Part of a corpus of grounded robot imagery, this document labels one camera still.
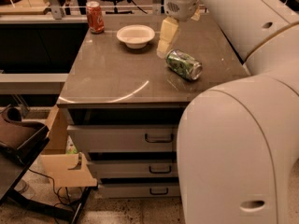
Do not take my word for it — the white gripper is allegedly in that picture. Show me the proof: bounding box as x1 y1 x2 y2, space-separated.
156 0 200 59

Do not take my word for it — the green soda can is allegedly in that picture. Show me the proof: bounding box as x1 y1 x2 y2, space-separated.
165 49 203 81

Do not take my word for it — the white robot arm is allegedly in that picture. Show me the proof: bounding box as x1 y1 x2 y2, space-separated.
164 0 299 224

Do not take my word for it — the red soda can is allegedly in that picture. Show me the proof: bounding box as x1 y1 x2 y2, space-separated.
86 1 105 34

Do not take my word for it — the white paper bowl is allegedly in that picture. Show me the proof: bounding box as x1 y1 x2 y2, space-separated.
117 25 155 49

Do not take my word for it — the grey drawer cabinet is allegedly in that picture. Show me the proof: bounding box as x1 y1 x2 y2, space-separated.
57 15 246 186

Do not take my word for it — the top grey drawer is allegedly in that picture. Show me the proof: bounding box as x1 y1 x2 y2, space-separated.
67 125 177 153

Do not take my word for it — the grey drawer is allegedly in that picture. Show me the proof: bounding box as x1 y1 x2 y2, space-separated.
67 125 177 153
98 183 180 199
87 160 178 179

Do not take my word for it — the middle grey drawer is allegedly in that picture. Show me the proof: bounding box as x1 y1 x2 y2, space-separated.
87 160 178 179

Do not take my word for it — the bottom grey drawer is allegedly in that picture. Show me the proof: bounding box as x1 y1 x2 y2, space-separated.
98 183 180 199

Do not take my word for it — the cardboard box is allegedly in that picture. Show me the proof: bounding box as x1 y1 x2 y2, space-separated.
40 105 97 188

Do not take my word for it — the dark brown chair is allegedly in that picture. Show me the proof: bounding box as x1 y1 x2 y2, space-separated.
0 105 50 203

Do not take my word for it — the black floor cable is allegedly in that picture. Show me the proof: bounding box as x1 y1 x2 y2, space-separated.
28 168 82 210

